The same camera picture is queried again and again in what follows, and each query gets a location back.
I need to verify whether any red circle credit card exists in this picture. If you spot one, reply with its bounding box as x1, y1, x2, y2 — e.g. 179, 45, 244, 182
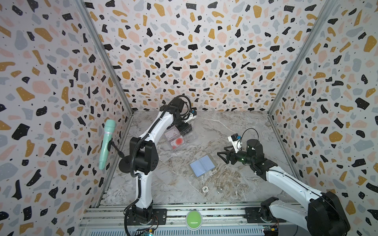
172, 138, 185, 148

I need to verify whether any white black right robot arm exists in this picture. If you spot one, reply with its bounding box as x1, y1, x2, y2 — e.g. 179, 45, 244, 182
217, 134, 350, 236

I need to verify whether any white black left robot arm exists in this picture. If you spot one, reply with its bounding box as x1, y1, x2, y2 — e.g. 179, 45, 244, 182
119, 95, 196, 215

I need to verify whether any clear acrylic card box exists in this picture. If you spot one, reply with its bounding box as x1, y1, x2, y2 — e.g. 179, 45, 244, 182
164, 126, 195, 150

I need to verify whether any green push button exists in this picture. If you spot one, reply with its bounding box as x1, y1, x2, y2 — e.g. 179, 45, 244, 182
185, 210, 202, 231

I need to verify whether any black microphone stand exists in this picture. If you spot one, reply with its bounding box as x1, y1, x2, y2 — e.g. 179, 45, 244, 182
107, 139, 131, 173

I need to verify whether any mint green microphone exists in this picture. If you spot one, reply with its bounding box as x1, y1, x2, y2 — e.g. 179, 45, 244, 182
98, 120, 116, 170

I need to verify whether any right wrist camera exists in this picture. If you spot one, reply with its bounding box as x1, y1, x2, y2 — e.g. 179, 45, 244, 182
228, 133, 242, 153

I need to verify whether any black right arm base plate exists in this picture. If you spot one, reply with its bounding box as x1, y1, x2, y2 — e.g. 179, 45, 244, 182
244, 206, 286, 224

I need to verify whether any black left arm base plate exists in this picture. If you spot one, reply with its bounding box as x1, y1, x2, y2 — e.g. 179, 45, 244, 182
124, 207, 167, 226

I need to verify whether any aluminium left corner post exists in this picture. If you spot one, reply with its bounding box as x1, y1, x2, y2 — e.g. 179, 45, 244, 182
73, 0, 134, 116

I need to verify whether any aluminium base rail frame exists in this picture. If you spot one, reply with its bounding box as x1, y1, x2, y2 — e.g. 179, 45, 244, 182
78, 202, 309, 236

